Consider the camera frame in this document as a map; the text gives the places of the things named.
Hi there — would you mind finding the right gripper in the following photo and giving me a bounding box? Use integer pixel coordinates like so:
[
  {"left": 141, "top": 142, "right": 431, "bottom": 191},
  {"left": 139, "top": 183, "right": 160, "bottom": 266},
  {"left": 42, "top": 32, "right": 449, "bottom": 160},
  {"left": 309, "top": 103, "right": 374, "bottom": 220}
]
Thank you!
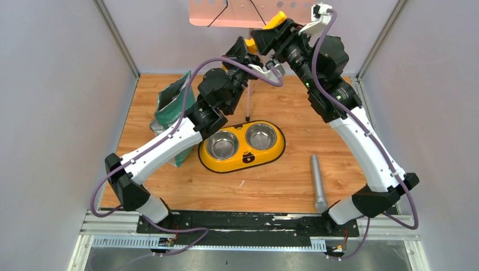
[{"left": 252, "top": 18, "right": 320, "bottom": 91}]

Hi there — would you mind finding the green pet food bag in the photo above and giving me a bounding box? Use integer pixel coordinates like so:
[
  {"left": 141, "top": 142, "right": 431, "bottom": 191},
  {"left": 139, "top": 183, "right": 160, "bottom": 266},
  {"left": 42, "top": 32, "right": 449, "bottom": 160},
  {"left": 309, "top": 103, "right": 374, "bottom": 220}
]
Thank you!
[{"left": 150, "top": 71, "right": 197, "bottom": 168}]

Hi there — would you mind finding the yellow plastic scoop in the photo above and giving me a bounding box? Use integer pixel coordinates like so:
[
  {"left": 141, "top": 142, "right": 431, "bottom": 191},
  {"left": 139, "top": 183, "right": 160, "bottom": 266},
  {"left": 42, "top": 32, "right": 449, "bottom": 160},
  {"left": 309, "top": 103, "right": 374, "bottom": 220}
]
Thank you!
[{"left": 222, "top": 11, "right": 287, "bottom": 67}]

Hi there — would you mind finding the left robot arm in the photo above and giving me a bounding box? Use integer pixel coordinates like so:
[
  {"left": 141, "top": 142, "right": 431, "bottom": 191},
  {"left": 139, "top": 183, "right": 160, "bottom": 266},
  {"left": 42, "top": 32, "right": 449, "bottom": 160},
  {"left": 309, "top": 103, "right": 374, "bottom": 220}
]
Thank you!
[{"left": 104, "top": 37, "right": 265, "bottom": 233}]

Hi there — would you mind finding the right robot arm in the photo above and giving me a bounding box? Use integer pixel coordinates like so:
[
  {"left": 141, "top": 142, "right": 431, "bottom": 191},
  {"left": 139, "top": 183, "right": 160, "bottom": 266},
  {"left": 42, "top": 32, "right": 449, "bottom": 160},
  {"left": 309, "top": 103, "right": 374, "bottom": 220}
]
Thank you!
[{"left": 251, "top": 19, "right": 419, "bottom": 236}]

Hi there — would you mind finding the yellow double pet bowl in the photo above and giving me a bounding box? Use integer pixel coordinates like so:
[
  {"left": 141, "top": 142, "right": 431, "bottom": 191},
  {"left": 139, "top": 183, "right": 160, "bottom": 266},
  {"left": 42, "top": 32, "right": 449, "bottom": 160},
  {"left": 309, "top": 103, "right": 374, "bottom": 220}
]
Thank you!
[{"left": 198, "top": 120, "right": 286, "bottom": 174}]

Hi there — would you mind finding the pink music stand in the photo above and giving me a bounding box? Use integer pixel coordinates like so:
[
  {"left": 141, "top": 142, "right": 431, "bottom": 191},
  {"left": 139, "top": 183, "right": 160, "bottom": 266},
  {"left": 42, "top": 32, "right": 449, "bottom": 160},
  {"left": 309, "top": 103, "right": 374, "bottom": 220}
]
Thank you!
[{"left": 188, "top": 0, "right": 317, "bottom": 123}]

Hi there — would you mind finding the grey metal tube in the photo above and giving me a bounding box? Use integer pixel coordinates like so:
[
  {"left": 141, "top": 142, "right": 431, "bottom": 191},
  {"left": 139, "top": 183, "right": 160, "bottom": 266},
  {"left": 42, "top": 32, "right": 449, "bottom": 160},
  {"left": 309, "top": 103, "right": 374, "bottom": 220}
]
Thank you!
[{"left": 310, "top": 155, "right": 329, "bottom": 213}]

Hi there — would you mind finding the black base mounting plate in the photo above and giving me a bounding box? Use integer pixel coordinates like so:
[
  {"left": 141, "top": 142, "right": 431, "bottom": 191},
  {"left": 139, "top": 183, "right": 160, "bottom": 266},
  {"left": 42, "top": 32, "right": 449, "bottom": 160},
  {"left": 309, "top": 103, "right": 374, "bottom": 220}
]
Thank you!
[{"left": 136, "top": 210, "right": 360, "bottom": 248}]

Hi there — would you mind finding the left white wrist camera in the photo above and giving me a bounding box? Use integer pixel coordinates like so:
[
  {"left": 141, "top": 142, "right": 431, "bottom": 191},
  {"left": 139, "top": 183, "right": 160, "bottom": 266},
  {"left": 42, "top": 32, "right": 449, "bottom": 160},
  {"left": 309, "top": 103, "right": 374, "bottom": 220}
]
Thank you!
[{"left": 248, "top": 60, "right": 285, "bottom": 86}]

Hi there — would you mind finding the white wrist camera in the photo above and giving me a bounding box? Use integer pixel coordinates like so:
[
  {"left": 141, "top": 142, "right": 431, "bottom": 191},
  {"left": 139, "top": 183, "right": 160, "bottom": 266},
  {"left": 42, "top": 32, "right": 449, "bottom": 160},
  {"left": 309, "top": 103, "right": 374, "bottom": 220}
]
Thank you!
[
  {"left": 299, "top": 3, "right": 333, "bottom": 36},
  {"left": 248, "top": 60, "right": 285, "bottom": 86}
]

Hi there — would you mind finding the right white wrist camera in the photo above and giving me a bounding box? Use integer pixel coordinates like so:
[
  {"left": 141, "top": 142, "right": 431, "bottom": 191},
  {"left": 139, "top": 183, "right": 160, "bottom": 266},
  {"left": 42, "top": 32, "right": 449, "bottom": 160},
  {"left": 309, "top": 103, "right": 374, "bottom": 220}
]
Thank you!
[{"left": 299, "top": 3, "right": 333, "bottom": 36}]

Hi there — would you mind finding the slotted cable duct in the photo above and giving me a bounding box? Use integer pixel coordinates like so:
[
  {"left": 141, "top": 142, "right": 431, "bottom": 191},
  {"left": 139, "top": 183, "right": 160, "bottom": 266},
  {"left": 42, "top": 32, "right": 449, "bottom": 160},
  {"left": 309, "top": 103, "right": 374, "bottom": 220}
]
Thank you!
[{"left": 91, "top": 235, "right": 327, "bottom": 252}]

